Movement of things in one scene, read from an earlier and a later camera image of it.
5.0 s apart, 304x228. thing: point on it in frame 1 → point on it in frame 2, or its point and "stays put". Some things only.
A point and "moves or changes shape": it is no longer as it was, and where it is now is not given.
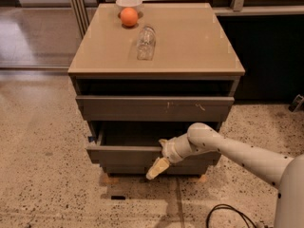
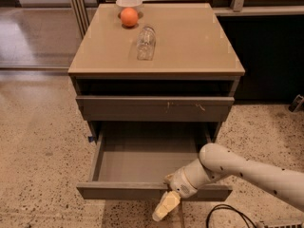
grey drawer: (156, 108) stays put
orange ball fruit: (128, 16) stays put
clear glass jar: (146, 44) stays put
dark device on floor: (296, 104) stays put
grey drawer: (139, 142) moves or changes shape
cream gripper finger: (163, 142) → (170, 177)
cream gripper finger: (157, 167) → (169, 201)
